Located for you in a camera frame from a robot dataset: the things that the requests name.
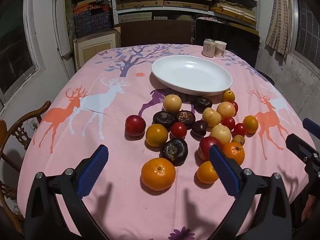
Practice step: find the large mandarin orange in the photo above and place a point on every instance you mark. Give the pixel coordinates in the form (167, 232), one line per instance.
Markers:
(158, 173)

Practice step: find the red cherry tomato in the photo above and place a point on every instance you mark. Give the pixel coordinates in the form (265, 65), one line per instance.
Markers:
(235, 107)
(228, 123)
(178, 130)
(239, 129)

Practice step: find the yellow round fruit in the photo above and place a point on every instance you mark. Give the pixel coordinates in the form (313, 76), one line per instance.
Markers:
(172, 103)
(211, 116)
(225, 109)
(220, 133)

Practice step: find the dark purple plum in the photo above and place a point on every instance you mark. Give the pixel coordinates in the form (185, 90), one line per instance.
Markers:
(199, 128)

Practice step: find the brown board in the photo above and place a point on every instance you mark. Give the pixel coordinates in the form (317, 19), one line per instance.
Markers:
(155, 35)

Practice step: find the bamboo blind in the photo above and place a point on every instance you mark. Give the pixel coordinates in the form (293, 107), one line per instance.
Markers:
(281, 17)

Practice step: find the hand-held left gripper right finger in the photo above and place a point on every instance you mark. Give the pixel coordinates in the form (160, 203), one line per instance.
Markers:
(223, 170)

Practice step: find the white framed sliding window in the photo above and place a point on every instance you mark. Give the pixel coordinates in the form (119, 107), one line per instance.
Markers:
(15, 50)

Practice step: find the dark water chestnut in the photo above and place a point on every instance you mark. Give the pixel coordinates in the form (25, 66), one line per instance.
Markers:
(203, 104)
(174, 151)
(185, 117)
(163, 118)

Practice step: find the wooden chair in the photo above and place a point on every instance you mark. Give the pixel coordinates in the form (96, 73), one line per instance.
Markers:
(21, 132)

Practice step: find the blue patterned boxes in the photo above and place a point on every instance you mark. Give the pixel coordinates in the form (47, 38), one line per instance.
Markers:
(92, 25)

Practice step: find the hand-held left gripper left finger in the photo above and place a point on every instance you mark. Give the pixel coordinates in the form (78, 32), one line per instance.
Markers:
(93, 172)

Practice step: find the white oval plate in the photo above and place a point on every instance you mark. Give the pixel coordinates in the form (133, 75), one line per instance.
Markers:
(192, 73)

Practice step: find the beige drink can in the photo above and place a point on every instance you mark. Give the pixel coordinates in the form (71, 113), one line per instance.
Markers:
(208, 48)

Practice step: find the white board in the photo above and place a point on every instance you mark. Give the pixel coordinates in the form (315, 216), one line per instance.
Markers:
(62, 37)

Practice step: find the beige paper cup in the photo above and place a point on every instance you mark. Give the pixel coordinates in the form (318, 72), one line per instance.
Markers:
(220, 49)

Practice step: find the white metal shelf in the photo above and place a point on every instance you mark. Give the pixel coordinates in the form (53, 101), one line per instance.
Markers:
(113, 2)

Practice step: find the barred window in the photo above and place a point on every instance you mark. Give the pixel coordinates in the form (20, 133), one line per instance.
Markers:
(308, 27)

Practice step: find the orange patterned boxes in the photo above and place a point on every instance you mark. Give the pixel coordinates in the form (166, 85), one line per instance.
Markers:
(91, 9)

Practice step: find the smooth orange fruit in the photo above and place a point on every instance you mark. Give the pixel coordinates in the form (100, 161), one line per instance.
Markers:
(250, 124)
(228, 96)
(206, 173)
(156, 135)

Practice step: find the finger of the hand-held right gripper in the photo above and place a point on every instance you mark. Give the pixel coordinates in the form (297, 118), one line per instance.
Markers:
(298, 146)
(311, 127)

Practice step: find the pink deer print tablecloth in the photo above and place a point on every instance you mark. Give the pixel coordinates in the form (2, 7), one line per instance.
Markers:
(120, 100)

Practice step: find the small yellow fruit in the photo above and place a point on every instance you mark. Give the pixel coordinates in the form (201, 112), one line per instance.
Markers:
(238, 140)

